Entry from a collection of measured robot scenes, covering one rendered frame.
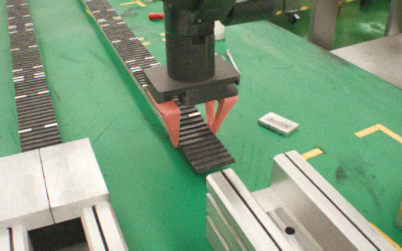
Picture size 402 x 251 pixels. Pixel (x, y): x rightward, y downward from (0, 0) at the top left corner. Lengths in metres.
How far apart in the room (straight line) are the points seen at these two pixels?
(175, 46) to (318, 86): 0.35
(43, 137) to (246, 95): 0.32
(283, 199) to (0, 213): 0.26
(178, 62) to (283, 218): 0.20
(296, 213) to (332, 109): 0.30
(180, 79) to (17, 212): 0.23
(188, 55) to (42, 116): 0.24
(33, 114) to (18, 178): 0.23
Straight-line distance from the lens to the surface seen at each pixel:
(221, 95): 0.50
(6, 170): 0.42
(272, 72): 0.78
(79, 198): 0.37
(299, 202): 0.41
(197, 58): 0.47
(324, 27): 2.31
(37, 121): 0.61
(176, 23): 0.46
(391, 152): 0.62
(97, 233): 0.35
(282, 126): 0.61
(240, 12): 0.48
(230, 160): 0.52
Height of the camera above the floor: 1.12
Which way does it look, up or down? 33 degrees down
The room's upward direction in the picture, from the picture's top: straight up
